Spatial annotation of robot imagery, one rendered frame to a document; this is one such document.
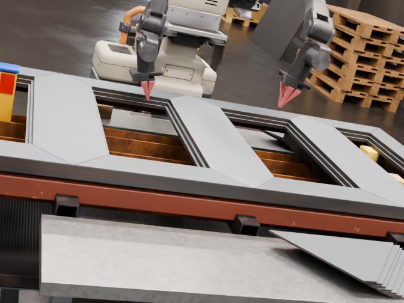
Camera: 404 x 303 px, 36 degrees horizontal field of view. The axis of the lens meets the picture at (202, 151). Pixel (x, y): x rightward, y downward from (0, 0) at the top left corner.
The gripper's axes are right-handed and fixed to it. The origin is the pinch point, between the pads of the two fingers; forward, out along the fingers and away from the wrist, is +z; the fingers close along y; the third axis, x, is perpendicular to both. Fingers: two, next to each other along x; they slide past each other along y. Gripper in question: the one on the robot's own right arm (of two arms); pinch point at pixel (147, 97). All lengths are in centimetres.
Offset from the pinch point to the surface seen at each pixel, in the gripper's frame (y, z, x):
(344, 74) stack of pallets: 266, 119, 391
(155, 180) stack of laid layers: -8, 0, -62
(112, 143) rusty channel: -12.8, 12.5, -6.8
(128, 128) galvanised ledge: -4.7, 16.5, 16.6
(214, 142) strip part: 14.0, 4.2, -33.4
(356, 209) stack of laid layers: 45, 15, -62
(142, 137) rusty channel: -2.0, 14.0, 0.5
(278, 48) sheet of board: 263, 136, 578
